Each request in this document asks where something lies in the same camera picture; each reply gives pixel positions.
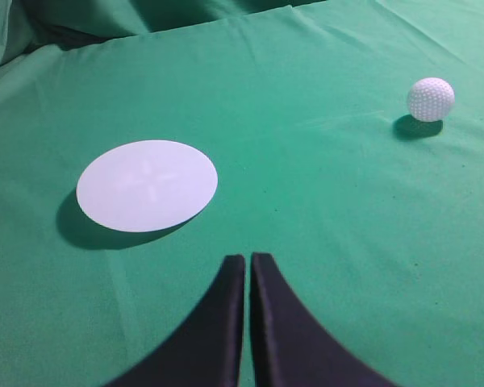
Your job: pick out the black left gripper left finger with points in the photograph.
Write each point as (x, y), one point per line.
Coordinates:
(205, 349)

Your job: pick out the white dimpled golf ball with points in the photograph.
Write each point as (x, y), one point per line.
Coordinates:
(430, 99)

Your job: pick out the green table cloth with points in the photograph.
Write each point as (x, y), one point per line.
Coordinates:
(375, 218)

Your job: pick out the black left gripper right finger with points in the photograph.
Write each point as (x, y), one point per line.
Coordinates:
(289, 346)

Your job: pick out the green backdrop curtain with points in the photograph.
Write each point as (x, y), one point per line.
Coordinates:
(28, 25)

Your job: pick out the white round flat plate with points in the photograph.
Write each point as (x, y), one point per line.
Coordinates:
(146, 186)

